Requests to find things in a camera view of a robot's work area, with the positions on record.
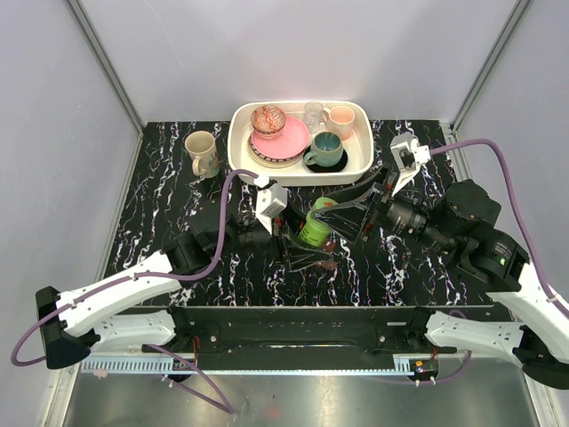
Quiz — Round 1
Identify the green pill bottle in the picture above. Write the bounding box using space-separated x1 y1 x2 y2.
298 197 337 247

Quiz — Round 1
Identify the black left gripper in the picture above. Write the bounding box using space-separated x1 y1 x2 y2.
214 195 334 271

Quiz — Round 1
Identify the striped rim plate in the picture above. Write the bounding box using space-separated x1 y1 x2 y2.
247 134 302 169

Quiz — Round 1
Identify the right aluminium frame post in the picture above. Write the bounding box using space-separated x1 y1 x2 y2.
449 0 533 135

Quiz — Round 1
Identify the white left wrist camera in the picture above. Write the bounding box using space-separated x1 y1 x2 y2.
253 175 288 236

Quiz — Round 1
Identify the teal green mug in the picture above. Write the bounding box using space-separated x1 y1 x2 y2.
303 132 344 167

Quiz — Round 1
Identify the red patterned glass bowl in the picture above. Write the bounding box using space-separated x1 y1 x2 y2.
250 105 287 139

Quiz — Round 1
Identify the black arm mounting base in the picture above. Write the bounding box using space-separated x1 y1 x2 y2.
163 307 438 356

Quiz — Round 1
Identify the beige floral mug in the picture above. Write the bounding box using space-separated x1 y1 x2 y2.
184 131 220 179

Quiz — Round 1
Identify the right orange power connector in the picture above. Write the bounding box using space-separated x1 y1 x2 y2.
411 359 439 376

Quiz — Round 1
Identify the black saucer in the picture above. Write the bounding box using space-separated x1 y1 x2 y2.
305 150 349 173

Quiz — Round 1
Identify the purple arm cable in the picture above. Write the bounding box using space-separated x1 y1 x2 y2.
10 170 268 415
373 139 569 386

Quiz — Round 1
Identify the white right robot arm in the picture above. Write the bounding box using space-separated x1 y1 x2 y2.
312 169 568 390

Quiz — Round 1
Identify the pink plate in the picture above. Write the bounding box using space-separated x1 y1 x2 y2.
252 116 310 159

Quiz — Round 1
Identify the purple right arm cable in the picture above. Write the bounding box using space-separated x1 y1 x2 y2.
373 139 569 386

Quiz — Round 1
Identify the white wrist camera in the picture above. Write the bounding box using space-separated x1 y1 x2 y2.
253 175 288 236
389 133 431 195

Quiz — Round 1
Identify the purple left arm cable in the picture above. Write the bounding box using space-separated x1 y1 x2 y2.
10 170 268 415

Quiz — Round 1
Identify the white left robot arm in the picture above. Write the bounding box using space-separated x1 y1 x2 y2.
35 204 333 370

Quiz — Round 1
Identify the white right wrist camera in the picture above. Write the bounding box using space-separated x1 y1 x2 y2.
389 133 431 195

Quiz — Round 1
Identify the clear glass cup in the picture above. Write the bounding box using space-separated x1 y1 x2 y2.
304 101 330 134

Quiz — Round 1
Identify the white rectangular basin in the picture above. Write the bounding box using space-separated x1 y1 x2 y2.
227 100 377 187

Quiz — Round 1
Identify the peach pink mug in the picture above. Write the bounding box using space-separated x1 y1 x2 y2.
325 106 356 141

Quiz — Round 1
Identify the aluminium frame post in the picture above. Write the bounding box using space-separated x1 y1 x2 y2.
63 0 145 135
449 0 533 135

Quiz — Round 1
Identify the left aluminium frame post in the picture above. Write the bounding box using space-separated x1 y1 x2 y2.
63 0 145 135

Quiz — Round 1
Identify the white slotted cable duct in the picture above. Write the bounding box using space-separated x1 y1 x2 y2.
80 355 413 376

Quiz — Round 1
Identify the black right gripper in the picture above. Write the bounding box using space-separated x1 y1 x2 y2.
311 161 457 254

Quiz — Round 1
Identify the brown pill organizer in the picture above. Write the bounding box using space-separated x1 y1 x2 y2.
320 238 337 270

